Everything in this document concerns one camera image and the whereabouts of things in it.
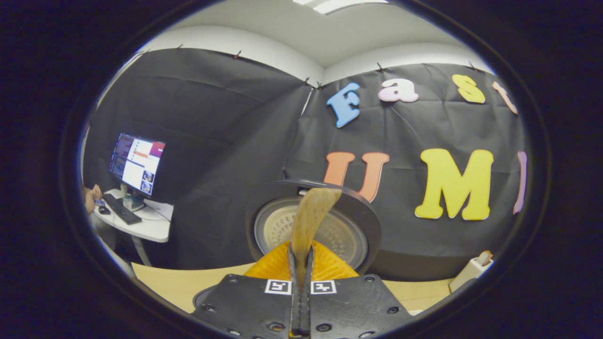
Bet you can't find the white toaster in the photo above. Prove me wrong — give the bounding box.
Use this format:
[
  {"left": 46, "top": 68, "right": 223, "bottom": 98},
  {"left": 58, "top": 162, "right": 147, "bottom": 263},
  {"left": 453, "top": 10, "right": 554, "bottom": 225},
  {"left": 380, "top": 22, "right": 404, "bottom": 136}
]
[{"left": 448, "top": 257, "right": 494, "bottom": 293}]

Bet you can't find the dark grey rice cooker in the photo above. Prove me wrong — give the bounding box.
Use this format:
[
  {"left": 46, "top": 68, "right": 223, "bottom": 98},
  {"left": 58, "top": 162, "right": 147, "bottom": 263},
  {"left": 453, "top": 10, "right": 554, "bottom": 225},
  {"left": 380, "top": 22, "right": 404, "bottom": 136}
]
[{"left": 193, "top": 178, "right": 382, "bottom": 307}]

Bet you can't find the computer monitor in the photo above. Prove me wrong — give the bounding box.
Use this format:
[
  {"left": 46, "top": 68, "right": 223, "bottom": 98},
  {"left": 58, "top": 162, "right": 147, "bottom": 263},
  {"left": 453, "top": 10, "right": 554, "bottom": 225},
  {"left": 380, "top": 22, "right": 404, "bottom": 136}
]
[{"left": 108, "top": 133, "right": 166, "bottom": 197}]

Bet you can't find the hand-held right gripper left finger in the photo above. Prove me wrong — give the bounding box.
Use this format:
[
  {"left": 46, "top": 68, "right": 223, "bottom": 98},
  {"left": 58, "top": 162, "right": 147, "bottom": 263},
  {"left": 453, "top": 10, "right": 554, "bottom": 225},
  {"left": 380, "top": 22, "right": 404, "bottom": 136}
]
[{"left": 191, "top": 241, "right": 302, "bottom": 339}]

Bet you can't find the ceiling light panel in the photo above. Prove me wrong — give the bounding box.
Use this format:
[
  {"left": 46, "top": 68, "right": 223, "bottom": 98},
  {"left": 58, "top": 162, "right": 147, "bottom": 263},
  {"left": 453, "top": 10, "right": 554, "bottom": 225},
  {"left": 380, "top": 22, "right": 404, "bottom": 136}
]
[{"left": 292, "top": 0, "right": 389, "bottom": 15}]

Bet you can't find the black keyboard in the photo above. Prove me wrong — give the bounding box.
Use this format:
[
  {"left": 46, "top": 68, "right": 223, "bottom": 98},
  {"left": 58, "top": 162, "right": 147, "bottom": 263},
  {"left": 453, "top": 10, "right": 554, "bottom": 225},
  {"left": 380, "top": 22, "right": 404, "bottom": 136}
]
[{"left": 102, "top": 193, "right": 142, "bottom": 225}]

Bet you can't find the black backdrop cloth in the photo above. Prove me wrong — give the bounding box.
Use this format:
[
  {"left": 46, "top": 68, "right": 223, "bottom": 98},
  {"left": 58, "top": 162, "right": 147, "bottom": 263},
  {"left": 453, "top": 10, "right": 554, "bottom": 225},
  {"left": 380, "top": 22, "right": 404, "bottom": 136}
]
[{"left": 82, "top": 47, "right": 528, "bottom": 283}]

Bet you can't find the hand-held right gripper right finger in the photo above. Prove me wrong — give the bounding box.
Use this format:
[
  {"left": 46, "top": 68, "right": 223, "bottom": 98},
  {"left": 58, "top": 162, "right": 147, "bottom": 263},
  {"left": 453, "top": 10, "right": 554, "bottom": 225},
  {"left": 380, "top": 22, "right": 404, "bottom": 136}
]
[{"left": 301, "top": 241, "right": 415, "bottom": 339}]

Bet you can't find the white side table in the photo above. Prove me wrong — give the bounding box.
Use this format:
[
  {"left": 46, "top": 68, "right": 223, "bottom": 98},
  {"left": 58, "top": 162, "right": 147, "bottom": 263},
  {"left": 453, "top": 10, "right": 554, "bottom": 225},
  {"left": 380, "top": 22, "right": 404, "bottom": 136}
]
[{"left": 92, "top": 188, "right": 174, "bottom": 266}]

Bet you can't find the wooden spoon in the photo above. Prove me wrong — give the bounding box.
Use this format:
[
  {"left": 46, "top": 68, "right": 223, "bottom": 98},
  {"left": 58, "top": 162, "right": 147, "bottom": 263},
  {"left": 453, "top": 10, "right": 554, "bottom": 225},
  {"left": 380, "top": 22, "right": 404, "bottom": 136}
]
[{"left": 291, "top": 187, "right": 343, "bottom": 283}]

